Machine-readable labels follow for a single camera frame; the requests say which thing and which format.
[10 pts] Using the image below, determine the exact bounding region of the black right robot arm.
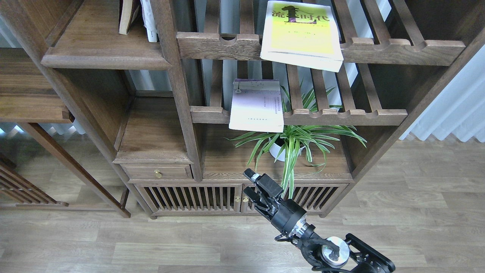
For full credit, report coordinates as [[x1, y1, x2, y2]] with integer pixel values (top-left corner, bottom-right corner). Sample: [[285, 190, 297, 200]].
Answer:
[[244, 169, 395, 273]]

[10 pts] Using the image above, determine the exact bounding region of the left slatted cabinet door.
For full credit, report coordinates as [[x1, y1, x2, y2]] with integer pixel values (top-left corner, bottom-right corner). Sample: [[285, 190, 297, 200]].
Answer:
[[135, 184, 243, 217]]

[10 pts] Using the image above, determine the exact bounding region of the dark wooden bookshelf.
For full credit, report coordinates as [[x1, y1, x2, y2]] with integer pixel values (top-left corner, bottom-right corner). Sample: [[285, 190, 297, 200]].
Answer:
[[1, 0, 484, 218]]

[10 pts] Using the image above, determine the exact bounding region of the upright tan book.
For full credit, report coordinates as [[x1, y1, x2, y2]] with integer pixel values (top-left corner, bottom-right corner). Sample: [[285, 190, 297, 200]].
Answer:
[[119, 0, 141, 35]]

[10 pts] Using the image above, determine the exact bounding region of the small wooden drawer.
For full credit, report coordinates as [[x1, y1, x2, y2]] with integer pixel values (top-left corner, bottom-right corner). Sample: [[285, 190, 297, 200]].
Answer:
[[121, 164, 192, 180]]

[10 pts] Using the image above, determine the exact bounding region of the white plant pot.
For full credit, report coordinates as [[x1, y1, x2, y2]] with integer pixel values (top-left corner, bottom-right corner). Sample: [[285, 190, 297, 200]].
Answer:
[[269, 137, 305, 162]]

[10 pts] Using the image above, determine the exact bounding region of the white curtain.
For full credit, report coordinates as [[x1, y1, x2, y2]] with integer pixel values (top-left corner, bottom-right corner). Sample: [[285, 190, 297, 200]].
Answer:
[[400, 47, 485, 142]]

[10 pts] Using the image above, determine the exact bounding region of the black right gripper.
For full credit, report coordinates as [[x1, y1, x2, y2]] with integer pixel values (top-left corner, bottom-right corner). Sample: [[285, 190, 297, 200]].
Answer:
[[243, 169, 308, 237]]

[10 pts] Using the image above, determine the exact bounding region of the pale purple white book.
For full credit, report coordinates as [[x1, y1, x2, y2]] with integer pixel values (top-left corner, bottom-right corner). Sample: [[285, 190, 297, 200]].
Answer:
[[228, 79, 284, 133]]

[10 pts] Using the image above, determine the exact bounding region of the slatted cabinet door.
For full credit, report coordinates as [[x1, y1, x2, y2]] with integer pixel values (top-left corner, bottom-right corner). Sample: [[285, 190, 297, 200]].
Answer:
[[232, 184, 348, 215], [135, 184, 243, 217]]

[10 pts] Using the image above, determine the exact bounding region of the yellow cover book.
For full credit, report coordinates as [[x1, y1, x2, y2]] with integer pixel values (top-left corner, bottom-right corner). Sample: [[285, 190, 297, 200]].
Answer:
[[260, 0, 343, 72]]

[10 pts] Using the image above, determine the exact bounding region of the right slatted cabinet door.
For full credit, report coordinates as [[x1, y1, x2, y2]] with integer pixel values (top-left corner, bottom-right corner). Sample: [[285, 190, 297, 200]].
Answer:
[[232, 184, 348, 215]]

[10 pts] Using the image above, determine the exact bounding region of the upright white book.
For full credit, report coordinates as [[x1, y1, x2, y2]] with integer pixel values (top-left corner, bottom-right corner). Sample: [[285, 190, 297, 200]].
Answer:
[[141, 0, 159, 42]]

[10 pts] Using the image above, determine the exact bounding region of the wooden side shelf unit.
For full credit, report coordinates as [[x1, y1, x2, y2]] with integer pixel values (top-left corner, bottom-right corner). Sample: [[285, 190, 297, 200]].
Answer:
[[0, 48, 131, 218]]

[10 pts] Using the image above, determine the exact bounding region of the green spider plant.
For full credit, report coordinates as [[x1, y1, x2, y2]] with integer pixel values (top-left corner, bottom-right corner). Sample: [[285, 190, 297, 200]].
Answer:
[[233, 86, 366, 197]]

